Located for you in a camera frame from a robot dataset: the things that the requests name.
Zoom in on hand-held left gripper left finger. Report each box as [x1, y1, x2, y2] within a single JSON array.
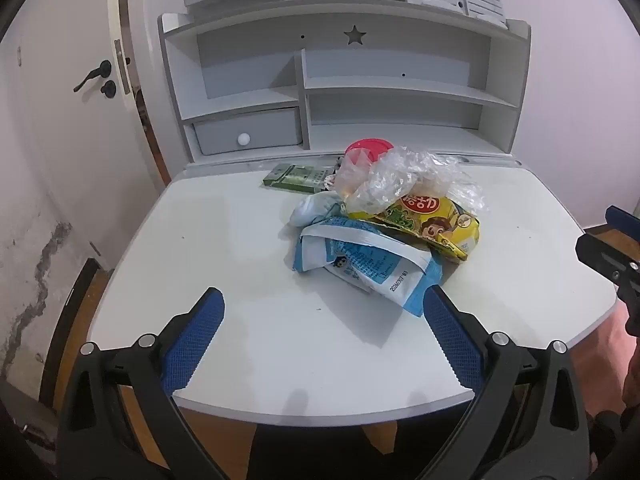
[[57, 287, 251, 480]]

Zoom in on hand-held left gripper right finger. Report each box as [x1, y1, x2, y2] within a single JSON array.
[[420, 285, 592, 480]]

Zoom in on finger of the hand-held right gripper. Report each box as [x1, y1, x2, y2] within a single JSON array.
[[604, 205, 640, 235], [575, 232, 640, 337]]

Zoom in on pink blanket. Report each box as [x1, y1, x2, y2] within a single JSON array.
[[570, 305, 632, 417]]

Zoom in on yellow snack packet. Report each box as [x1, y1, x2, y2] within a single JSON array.
[[346, 194, 481, 262]]

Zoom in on blue and white wrapper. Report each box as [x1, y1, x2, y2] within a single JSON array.
[[290, 215, 444, 317]]

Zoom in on clear crumpled plastic bag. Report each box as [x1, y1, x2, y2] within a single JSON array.
[[332, 145, 488, 216]]

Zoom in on green flat packet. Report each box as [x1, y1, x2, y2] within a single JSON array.
[[262, 163, 334, 194]]

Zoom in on clear cup with red lid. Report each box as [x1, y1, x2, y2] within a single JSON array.
[[336, 138, 397, 186]]

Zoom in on white drawer with round knob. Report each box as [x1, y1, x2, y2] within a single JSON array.
[[192, 107, 304, 157]]

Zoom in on white door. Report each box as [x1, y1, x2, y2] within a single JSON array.
[[0, 0, 168, 401]]

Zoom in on white desk shelf hutch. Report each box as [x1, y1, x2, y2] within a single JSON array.
[[157, 0, 532, 165]]

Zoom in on black door handle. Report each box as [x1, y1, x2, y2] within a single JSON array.
[[73, 60, 117, 97]]

